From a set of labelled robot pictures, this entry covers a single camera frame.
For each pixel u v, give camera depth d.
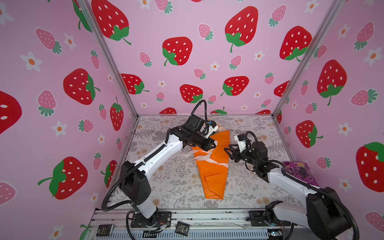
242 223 0.74
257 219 0.73
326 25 0.74
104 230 0.70
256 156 0.64
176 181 0.88
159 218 0.73
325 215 0.41
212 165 0.92
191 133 0.60
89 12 0.69
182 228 0.70
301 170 0.84
